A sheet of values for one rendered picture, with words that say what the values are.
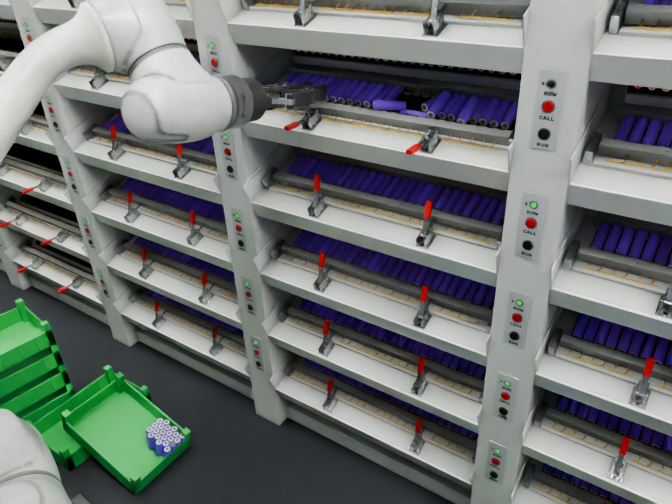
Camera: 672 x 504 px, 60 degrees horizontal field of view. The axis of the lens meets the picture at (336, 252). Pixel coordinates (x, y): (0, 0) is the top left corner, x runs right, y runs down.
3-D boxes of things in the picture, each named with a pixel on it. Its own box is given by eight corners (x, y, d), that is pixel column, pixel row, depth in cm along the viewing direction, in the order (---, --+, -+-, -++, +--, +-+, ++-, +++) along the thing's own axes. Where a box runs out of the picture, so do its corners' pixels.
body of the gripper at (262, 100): (219, 119, 103) (254, 114, 110) (255, 127, 98) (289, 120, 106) (218, 75, 100) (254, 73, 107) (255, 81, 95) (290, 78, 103)
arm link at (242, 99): (233, 136, 94) (258, 131, 99) (232, 78, 91) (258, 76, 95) (194, 128, 99) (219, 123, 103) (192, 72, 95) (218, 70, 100)
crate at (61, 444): (70, 472, 164) (62, 453, 160) (30, 442, 174) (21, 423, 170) (153, 405, 185) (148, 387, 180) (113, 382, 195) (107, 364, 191)
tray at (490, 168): (510, 192, 99) (509, 149, 92) (246, 136, 130) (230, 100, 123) (549, 121, 109) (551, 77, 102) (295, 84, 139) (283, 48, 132)
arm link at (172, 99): (246, 114, 91) (206, 42, 91) (168, 126, 79) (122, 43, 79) (210, 149, 98) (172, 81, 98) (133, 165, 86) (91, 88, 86)
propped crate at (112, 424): (190, 445, 170) (191, 430, 165) (135, 496, 156) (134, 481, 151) (120, 386, 180) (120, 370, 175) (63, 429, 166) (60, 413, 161)
